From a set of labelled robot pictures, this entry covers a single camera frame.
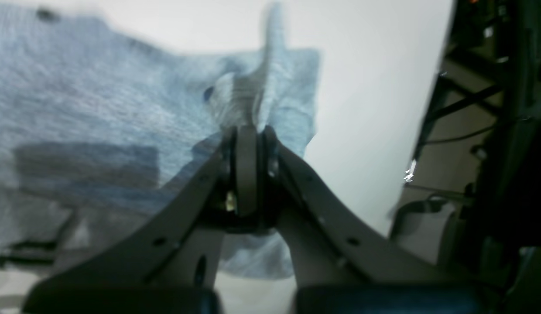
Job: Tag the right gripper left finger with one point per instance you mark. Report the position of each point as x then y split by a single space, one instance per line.
168 266

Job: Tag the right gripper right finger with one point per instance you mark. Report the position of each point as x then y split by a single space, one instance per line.
341 265

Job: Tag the grey T-shirt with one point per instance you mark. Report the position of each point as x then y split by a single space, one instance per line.
100 131

